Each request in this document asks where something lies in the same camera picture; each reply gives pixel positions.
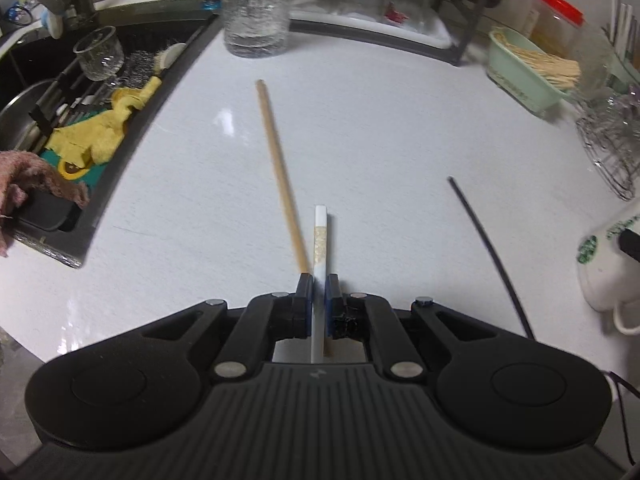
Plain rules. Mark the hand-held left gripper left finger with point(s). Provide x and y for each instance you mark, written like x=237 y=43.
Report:
x=310 y=310

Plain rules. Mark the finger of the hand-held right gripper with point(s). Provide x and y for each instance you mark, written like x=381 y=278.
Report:
x=631 y=246

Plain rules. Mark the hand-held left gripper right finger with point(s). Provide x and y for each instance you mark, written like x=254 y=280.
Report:
x=329 y=310

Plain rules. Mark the white mug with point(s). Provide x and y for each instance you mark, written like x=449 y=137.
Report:
x=600 y=280

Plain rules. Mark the white patterned chopstick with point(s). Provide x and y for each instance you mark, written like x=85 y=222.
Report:
x=320 y=240

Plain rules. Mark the black chopstick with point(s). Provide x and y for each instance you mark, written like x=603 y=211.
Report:
x=492 y=251

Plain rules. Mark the wooden chopstick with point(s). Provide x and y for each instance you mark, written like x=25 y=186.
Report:
x=277 y=160

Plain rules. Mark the stemmed glass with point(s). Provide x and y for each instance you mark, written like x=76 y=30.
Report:
x=620 y=120
x=100 y=55

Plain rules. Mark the green utensil caddy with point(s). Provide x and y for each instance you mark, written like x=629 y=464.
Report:
x=630 y=65

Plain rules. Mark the large textured glass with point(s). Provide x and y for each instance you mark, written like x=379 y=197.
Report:
x=592 y=65

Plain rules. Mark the green plastic basket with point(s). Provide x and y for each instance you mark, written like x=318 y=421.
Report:
x=520 y=85

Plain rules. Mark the bundle of beige thin sticks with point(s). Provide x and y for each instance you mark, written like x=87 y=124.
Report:
x=550 y=67

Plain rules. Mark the cluster of upright chopsticks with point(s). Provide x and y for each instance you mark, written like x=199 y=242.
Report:
x=622 y=20

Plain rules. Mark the black kitchen sink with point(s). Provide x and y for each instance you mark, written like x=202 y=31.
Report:
x=100 y=225

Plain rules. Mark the clear jar red lid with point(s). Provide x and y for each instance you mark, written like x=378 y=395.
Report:
x=555 y=30

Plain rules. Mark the green printed cloth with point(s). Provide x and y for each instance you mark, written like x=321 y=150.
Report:
x=75 y=172

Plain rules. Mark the black metal rack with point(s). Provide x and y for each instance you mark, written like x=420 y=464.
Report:
x=470 y=25

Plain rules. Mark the yellow cloth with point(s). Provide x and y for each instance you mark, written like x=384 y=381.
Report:
x=95 y=135

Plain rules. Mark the black plastic container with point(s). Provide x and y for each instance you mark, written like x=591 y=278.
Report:
x=47 y=212

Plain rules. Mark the white scrub brush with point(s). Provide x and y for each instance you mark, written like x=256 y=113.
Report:
x=170 y=57

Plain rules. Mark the steel wool scrubber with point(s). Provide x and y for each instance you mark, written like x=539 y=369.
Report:
x=137 y=67

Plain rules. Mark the textured glass mug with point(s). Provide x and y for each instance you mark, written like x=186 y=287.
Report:
x=255 y=15

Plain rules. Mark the small clear glass red print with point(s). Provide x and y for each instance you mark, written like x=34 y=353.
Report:
x=412 y=0

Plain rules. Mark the black sink rack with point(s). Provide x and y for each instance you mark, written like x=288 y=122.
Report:
x=42 y=115

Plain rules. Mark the steel pot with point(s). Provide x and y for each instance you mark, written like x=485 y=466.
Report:
x=20 y=120

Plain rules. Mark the white faucet filter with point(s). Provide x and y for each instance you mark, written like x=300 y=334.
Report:
x=52 y=22

